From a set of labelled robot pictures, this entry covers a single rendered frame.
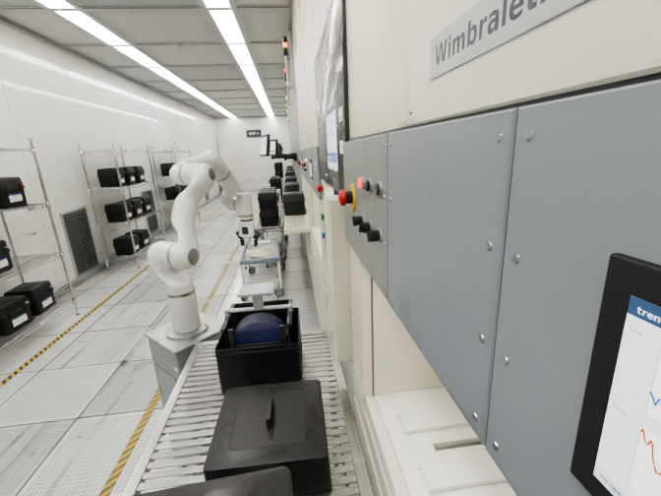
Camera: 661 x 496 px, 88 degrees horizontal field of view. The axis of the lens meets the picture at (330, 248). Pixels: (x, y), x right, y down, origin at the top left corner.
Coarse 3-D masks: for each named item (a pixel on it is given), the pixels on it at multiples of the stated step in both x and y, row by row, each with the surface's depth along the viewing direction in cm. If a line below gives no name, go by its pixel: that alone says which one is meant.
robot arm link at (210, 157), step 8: (208, 152) 167; (184, 160) 162; (192, 160) 163; (200, 160) 164; (208, 160) 165; (216, 160) 169; (176, 168) 157; (216, 168) 171; (224, 168) 175; (176, 176) 157; (216, 176) 176; (224, 176) 177; (184, 184) 160
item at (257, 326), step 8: (240, 328) 116; (248, 328) 116; (256, 328) 116; (264, 328) 116; (272, 328) 117; (240, 336) 117; (248, 336) 117; (256, 336) 117; (264, 336) 117; (272, 336) 118
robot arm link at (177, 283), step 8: (152, 248) 148; (160, 248) 147; (168, 248) 146; (152, 256) 147; (160, 256) 146; (152, 264) 148; (160, 264) 148; (168, 264) 146; (160, 272) 150; (168, 272) 152; (176, 272) 155; (168, 280) 149; (176, 280) 150; (184, 280) 151; (192, 280) 155; (168, 288) 149; (176, 288) 149; (184, 288) 150; (192, 288) 154; (168, 296) 151; (176, 296) 150; (184, 296) 151
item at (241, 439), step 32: (288, 384) 104; (320, 384) 103; (224, 416) 92; (256, 416) 92; (288, 416) 91; (320, 416) 91; (224, 448) 82; (256, 448) 82; (288, 448) 81; (320, 448) 81; (320, 480) 80
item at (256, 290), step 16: (240, 288) 120; (256, 288) 120; (272, 288) 119; (240, 304) 132; (256, 304) 120; (272, 304) 133; (288, 304) 124; (224, 320) 119; (240, 320) 134; (288, 320) 117; (224, 336) 113; (288, 336) 116
